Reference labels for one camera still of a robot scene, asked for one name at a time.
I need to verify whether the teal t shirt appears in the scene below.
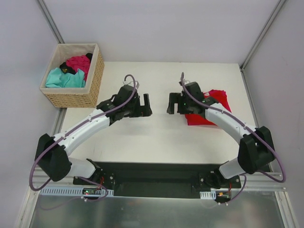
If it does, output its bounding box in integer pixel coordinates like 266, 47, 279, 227
45, 67, 86, 88

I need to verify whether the left grey cable duct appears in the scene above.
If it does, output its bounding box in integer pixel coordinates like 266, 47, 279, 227
40, 187, 114, 197

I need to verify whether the magenta t shirt in basket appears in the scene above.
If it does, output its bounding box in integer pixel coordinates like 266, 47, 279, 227
66, 55, 91, 77

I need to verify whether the black t shirt in basket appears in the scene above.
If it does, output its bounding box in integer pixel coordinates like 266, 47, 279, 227
59, 53, 93, 75

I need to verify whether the grey cable duct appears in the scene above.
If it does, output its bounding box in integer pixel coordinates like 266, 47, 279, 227
40, 187, 114, 197
199, 190, 216, 200

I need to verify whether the woven wicker basket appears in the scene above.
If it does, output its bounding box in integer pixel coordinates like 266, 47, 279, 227
40, 43, 105, 108

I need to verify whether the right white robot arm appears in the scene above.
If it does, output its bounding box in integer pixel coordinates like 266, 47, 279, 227
167, 82, 275, 188

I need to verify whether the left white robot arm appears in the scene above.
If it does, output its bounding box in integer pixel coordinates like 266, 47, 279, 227
35, 85, 152, 185

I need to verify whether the magenta t shirt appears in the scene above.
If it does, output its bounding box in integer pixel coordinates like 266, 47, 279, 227
203, 89, 231, 112
66, 55, 91, 77

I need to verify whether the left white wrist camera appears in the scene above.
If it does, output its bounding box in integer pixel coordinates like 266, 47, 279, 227
123, 80, 140, 89

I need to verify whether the red t shirt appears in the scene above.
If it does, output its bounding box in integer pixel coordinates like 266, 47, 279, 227
184, 91, 220, 126

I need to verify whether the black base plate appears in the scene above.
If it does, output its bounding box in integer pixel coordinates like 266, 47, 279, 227
71, 161, 245, 199

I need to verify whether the right grey cable duct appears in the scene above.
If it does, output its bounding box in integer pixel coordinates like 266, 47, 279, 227
199, 190, 216, 200

